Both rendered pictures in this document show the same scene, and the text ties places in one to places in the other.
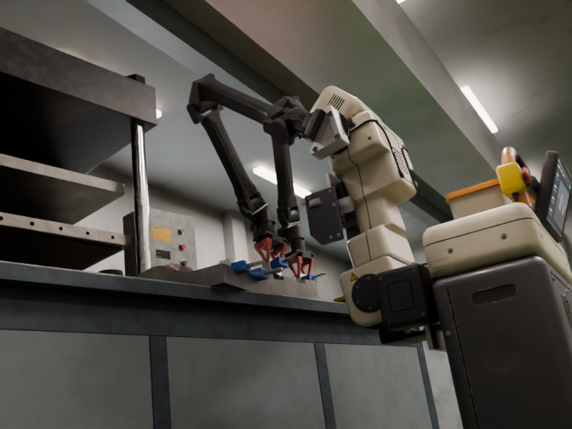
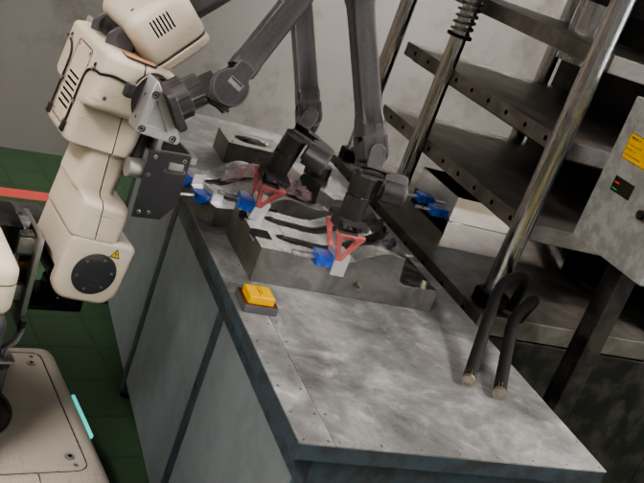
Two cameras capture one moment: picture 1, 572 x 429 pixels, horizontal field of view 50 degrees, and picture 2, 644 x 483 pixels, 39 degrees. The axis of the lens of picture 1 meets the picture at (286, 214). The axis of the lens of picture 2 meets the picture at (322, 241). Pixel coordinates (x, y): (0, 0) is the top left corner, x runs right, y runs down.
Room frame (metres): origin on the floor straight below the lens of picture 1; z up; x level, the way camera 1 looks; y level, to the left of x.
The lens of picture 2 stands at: (3.01, -1.82, 1.64)
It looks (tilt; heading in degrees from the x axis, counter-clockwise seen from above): 19 degrees down; 114
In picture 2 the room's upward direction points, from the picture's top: 20 degrees clockwise
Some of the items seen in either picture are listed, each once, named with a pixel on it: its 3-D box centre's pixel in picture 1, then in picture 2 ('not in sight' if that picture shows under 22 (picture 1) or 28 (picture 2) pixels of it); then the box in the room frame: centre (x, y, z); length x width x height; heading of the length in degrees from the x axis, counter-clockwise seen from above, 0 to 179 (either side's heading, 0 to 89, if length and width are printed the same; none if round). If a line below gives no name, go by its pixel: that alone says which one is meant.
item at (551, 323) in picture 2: not in sight; (491, 247); (2.24, 1.26, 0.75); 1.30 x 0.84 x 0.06; 140
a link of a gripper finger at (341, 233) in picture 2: (303, 267); (343, 240); (2.25, -0.04, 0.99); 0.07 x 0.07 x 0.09; 50
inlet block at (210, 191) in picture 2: (261, 273); (196, 195); (1.76, 0.09, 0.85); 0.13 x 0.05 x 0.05; 67
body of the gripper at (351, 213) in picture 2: (298, 248); (353, 209); (2.24, -0.03, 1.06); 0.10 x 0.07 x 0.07; 140
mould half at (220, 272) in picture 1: (173, 289); (267, 194); (1.81, 0.37, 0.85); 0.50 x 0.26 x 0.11; 67
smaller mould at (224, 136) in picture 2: not in sight; (248, 150); (1.51, 0.70, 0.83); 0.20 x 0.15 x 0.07; 50
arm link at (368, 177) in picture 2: (294, 234); (365, 185); (2.25, -0.02, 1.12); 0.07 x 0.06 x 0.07; 45
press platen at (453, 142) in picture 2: not in sight; (532, 183); (2.27, 1.30, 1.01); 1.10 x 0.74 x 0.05; 140
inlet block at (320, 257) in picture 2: (311, 278); (317, 256); (2.22, -0.06, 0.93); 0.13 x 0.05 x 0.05; 50
